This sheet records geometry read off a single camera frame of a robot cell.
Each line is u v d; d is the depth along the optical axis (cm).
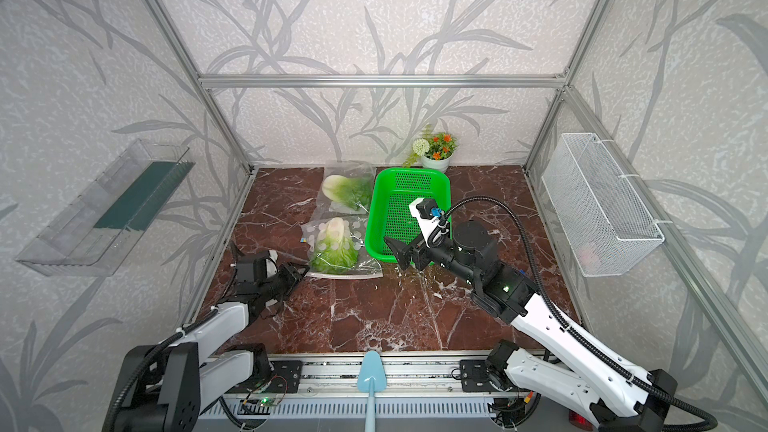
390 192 111
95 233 64
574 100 91
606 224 62
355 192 102
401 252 55
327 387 72
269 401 70
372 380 73
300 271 86
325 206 106
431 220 53
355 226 97
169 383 41
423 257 58
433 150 108
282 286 78
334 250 89
